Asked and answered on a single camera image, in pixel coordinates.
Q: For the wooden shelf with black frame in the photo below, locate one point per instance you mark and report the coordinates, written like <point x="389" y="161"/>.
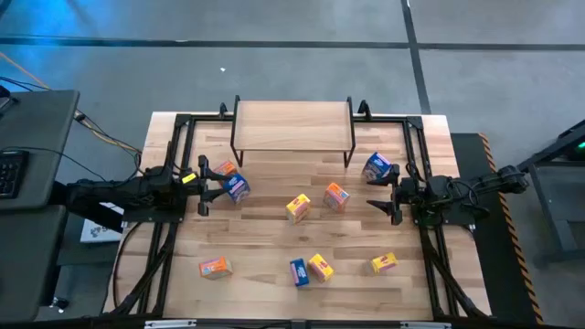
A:
<point x="292" y="125"/>

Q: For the silver metal bracket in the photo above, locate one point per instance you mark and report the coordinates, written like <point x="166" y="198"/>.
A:
<point x="170" y="323"/>
<point x="425" y="325"/>

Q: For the yellow Corn Pops cereal box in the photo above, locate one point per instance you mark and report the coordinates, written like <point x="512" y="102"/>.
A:
<point x="321" y="268"/>
<point x="298" y="208"/>
<point x="384" y="263"/>

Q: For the blue Frosted Flakes cereal box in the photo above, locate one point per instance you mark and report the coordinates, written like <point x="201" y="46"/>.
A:
<point x="375" y="165"/>
<point x="299" y="272"/>
<point x="237" y="188"/>

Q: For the black desk device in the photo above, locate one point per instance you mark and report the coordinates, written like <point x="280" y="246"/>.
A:
<point x="4" y="98"/>

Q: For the black aluminium table frame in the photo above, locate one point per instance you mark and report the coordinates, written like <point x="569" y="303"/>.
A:
<point x="208" y="118"/>

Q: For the desk caster wheel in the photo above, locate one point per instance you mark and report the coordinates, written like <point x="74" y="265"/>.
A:
<point x="59" y="302"/>

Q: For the black mat with hazard stripe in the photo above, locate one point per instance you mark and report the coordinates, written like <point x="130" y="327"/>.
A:
<point x="493" y="274"/>

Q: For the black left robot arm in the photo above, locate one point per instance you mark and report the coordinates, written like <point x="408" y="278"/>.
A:
<point x="137" y="192"/>

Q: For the orange Mini Wheats cereal box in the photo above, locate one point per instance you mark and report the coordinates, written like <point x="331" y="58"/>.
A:
<point x="337" y="196"/>
<point x="215" y="267"/>
<point x="227" y="167"/>

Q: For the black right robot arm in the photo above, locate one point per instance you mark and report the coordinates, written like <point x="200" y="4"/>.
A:
<point x="439" y="187"/>

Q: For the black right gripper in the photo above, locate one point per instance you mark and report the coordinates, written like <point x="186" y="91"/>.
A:
<point x="397" y="194"/>

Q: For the yellow tape tag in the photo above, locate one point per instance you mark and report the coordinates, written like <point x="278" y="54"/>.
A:
<point x="188" y="178"/>

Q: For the black keyboard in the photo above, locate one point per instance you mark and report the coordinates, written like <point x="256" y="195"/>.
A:
<point x="11" y="173"/>

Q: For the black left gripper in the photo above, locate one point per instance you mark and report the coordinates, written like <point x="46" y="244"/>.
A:
<point x="203" y="187"/>

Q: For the white paper sheet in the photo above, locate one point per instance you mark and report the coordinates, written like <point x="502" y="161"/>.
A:
<point x="98" y="230"/>

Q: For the dark metal equipment stand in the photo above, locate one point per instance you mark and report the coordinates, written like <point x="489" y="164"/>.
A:
<point x="562" y="205"/>

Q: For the black frame clamp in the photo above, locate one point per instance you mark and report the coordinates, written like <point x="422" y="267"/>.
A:
<point x="364" y="109"/>
<point x="222" y="109"/>

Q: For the grey desk top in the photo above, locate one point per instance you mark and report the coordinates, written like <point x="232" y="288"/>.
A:
<point x="41" y="128"/>
<point x="27" y="256"/>

